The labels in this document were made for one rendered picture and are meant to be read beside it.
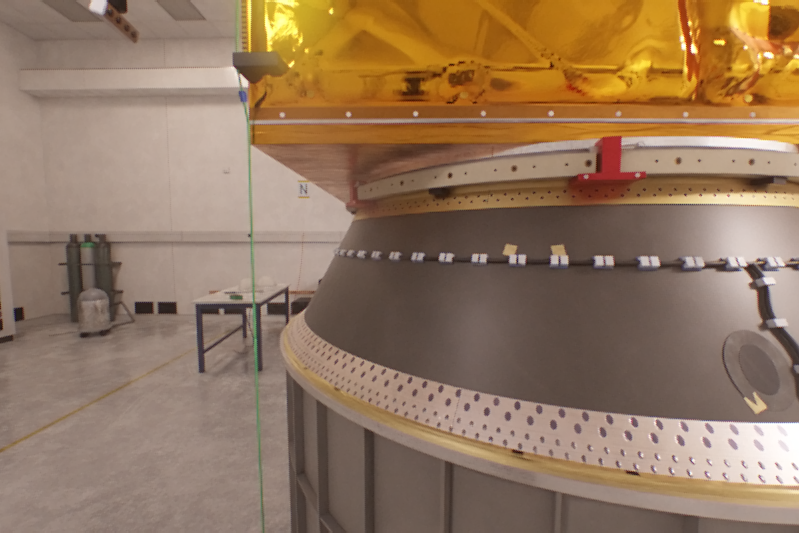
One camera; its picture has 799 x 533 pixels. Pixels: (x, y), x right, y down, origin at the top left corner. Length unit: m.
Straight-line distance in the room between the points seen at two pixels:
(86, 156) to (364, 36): 8.13
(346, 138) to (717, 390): 0.86
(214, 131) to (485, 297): 6.97
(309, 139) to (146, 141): 7.29
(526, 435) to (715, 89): 0.86
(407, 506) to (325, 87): 0.93
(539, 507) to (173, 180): 7.45
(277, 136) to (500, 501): 0.88
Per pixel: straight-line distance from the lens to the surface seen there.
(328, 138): 0.83
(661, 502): 0.69
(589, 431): 0.68
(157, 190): 7.80
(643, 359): 0.74
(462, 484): 0.75
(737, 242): 0.94
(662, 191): 0.91
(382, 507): 0.91
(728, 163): 0.96
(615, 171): 0.82
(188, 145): 7.60
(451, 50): 0.84
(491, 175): 0.82
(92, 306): 7.04
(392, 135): 0.81
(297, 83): 0.87
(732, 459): 0.76
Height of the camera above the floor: 1.53
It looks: 4 degrees down
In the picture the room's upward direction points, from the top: straight up
